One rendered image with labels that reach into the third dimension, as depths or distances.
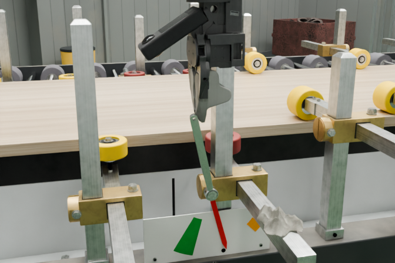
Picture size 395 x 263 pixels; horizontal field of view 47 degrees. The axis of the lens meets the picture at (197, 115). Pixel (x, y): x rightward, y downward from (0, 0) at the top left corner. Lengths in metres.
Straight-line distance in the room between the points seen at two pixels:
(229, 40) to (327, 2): 7.91
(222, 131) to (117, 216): 0.25
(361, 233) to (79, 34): 0.73
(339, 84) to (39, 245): 0.76
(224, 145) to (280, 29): 6.83
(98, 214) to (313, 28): 6.40
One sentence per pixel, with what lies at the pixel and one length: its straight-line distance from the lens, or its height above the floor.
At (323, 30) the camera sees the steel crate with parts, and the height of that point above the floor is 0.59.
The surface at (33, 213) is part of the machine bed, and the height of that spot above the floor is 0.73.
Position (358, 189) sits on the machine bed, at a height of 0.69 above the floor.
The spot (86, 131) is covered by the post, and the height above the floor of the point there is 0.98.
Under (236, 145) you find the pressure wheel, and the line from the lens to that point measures 1.00.
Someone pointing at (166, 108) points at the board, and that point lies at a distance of 1.27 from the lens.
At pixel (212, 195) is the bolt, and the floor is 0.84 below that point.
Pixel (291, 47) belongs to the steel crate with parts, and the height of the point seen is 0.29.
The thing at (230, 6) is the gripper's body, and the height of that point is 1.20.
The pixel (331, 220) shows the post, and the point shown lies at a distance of 1.05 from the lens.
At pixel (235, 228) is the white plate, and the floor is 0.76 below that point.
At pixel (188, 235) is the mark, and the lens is 0.93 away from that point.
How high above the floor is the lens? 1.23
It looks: 16 degrees down
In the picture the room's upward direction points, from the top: straight up
